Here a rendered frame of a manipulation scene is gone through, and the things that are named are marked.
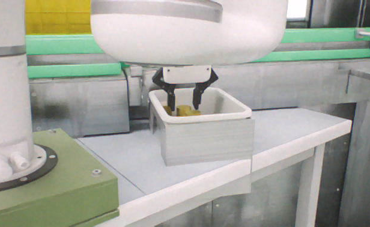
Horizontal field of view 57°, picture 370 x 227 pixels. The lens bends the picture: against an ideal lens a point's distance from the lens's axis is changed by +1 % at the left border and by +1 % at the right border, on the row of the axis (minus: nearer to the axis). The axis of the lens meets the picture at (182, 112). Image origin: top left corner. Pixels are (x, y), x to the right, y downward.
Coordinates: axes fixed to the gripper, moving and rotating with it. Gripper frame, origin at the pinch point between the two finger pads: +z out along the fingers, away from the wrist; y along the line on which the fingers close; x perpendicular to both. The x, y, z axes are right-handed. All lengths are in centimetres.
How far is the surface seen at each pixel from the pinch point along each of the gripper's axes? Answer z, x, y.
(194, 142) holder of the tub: -0.7, 16.1, 1.4
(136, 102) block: 0.9, -1.8, 10.4
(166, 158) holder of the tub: 2.1, 16.9, 6.8
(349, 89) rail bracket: 6, -11, -52
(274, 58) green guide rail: -2.5, -15.5, -28.3
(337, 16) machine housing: -7, -38, -61
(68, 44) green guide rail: -11.2, -6.6, 23.7
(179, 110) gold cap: 1.5, 1.5, 1.3
